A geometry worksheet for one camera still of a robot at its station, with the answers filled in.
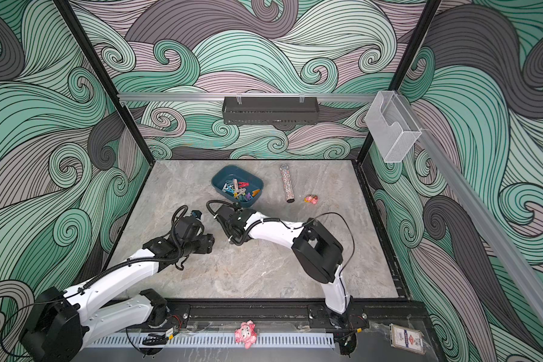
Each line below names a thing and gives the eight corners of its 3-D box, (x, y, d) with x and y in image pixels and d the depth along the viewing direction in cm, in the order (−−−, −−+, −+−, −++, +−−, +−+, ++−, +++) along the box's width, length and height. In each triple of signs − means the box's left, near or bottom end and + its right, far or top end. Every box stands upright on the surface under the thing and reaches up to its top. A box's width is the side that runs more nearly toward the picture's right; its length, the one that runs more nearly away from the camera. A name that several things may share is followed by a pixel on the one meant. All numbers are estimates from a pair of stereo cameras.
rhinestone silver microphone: (286, 204, 105) (286, 199, 102) (280, 169, 120) (280, 164, 117) (294, 203, 105) (295, 198, 102) (287, 169, 120) (287, 163, 117)
